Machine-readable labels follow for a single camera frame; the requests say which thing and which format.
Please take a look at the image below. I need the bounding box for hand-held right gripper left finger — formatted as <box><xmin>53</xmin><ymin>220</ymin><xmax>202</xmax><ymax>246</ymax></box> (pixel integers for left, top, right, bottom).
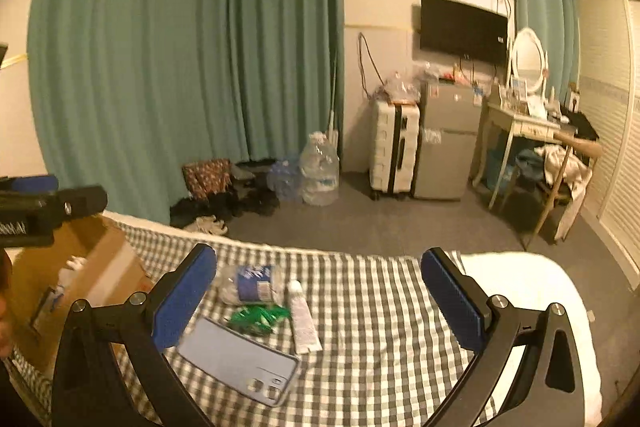
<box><xmin>51</xmin><ymin>243</ymin><xmax>219</xmax><ymax>427</ymax></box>

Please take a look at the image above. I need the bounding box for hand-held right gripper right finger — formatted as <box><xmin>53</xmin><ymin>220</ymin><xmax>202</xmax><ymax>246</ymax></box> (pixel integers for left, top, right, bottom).
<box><xmin>420</xmin><ymin>247</ymin><xmax>586</xmax><ymax>427</ymax></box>

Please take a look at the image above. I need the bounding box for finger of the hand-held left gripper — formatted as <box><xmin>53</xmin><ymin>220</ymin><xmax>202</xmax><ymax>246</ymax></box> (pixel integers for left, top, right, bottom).
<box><xmin>0</xmin><ymin>174</ymin><xmax>59</xmax><ymax>198</ymax></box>
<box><xmin>0</xmin><ymin>186</ymin><xmax>109</xmax><ymax>229</ymax></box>

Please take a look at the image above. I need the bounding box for brown cardboard box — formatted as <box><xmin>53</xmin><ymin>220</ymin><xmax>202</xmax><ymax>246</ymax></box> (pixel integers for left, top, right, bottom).
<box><xmin>7</xmin><ymin>214</ymin><xmax>156</xmax><ymax>378</ymax></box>

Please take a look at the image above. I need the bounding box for grey blue smartphone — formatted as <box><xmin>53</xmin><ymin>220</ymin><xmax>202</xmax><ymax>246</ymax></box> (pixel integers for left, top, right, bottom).
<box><xmin>176</xmin><ymin>316</ymin><xmax>301</xmax><ymax>408</ymax></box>

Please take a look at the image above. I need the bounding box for crushed clear plastic bottle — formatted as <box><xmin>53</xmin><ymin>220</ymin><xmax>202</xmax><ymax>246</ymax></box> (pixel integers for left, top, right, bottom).
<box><xmin>217</xmin><ymin>263</ymin><xmax>286</xmax><ymax>306</ymax></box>

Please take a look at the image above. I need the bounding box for green snack packet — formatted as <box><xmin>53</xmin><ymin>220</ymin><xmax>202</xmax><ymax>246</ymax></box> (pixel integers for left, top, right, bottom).
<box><xmin>227</xmin><ymin>304</ymin><xmax>291</xmax><ymax>337</ymax></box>

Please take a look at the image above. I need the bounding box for green checkered cloth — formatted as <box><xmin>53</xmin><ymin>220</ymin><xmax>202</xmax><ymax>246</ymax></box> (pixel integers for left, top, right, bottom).
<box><xmin>10</xmin><ymin>224</ymin><xmax>501</xmax><ymax>427</ymax></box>

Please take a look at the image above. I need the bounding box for pair of white sneakers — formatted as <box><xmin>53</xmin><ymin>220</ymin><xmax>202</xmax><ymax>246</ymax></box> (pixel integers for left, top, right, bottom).
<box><xmin>185</xmin><ymin>216</ymin><xmax>228</xmax><ymax>237</ymax></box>

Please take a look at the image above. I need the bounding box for pile of dark shoes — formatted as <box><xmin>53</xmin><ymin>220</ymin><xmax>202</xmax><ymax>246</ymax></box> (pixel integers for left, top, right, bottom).
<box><xmin>170</xmin><ymin>159</ymin><xmax>281</xmax><ymax>230</ymax></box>

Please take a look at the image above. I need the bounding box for white tube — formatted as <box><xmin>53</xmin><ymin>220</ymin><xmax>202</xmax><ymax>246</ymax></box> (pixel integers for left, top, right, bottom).
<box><xmin>285</xmin><ymin>279</ymin><xmax>323</xmax><ymax>354</ymax></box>

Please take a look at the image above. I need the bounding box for floral bag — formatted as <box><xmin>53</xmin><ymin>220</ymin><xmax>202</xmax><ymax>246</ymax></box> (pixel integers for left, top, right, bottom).
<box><xmin>182</xmin><ymin>159</ymin><xmax>232</xmax><ymax>200</ymax></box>

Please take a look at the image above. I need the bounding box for grey small fridge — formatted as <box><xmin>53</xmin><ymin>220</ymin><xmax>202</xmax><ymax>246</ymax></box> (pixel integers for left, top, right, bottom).
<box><xmin>412</xmin><ymin>79</ymin><xmax>483</xmax><ymax>202</ymax></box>

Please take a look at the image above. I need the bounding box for blue water bottle pack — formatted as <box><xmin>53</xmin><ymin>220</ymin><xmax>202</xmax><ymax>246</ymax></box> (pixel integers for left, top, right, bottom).
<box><xmin>267</xmin><ymin>159</ymin><xmax>303</xmax><ymax>202</ymax></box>

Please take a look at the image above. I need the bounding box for blue garment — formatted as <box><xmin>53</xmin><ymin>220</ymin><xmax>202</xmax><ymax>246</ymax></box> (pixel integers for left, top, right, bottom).
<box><xmin>515</xmin><ymin>149</ymin><xmax>543</xmax><ymax>180</ymax></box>

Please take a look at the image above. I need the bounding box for white suitcase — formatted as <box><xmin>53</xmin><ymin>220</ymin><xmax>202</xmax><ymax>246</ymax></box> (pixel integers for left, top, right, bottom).
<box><xmin>369</xmin><ymin>99</ymin><xmax>421</xmax><ymax>200</ymax></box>

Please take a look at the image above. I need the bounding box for cream garment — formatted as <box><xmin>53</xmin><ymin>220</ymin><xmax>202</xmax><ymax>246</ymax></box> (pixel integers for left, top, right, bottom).
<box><xmin>535</xmin><ymin>144</ymin><xmax>593</xmax><ymax>240</ymax></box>

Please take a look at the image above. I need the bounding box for large clear water jug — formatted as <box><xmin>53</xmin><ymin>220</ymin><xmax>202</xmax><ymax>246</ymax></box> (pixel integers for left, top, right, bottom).
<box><xmin>299</xmin><ymin>132</ymin><xmax>341</xmax><ymax>208</ymax></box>

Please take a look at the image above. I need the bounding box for white vanity table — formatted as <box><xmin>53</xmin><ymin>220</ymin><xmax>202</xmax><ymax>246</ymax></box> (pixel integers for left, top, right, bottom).
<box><xmin>472</xmin><ymin>94</ymin><xmax>563</xmax><ymax>212</ymax></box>

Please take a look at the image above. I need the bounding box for wooden chair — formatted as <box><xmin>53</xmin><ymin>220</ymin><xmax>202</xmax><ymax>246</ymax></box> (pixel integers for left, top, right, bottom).
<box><xmin>500</xmin><ymin>127</ymin><xmax>603</xmax><ymax>248</ymax></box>

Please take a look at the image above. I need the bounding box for white pole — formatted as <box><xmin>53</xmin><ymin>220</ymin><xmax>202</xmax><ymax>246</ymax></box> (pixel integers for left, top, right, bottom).
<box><xmin>327</xmin><ymin>52</ymin><xmax>342</xmax><ymax>145</ymax></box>

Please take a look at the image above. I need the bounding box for black garment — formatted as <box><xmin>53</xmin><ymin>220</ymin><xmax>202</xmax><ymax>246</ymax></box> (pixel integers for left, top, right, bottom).
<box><xmin>557</xmin><ymin>104</ymin><xmax>600</xmax><ymax>142</ymax></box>

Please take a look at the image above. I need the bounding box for white louvered wardrobe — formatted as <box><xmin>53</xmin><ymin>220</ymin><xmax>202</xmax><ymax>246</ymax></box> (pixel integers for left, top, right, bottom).
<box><xmin>575</xmin><ymin>0</ymin><xmax>640</xmax><ymax>278</ymax></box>

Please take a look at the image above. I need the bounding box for white oval mirror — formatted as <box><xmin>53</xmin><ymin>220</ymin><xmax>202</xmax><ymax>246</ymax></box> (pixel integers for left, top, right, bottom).
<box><xmin>507</xmin><ymin>27</ymin><xmax>548</xmax><ymax>95</ymax></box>

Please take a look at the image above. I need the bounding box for black wall television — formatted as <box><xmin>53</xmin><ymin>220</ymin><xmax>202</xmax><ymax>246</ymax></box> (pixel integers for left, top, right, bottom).
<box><xmin>420</xmin><ymin>0</ymin><xmax>509</xmax><ymax>68</ymax></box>

